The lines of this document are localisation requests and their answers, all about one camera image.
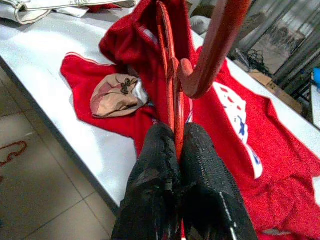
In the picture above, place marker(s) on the red printed shirt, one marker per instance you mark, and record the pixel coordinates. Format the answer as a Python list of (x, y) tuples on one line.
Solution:
[(262, 150)]

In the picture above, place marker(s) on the cardboard box with S print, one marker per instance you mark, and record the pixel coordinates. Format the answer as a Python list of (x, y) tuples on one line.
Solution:
[(275, 90)]

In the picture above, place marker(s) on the beige patterned cloth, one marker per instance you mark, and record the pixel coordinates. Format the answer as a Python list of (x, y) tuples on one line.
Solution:
[(112, 100)]

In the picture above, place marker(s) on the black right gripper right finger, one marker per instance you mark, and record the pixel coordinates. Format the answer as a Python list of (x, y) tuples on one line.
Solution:
[(210, 190)]

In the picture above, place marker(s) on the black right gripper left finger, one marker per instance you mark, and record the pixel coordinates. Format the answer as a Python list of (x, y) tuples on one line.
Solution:
[(150, 187)]

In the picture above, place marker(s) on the red hanger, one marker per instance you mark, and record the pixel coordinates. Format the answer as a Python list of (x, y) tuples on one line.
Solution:
[(217, 50), (23, 145)]

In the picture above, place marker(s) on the white patched jeans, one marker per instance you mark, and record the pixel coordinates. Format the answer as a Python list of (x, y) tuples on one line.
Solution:
[(37, 10)]

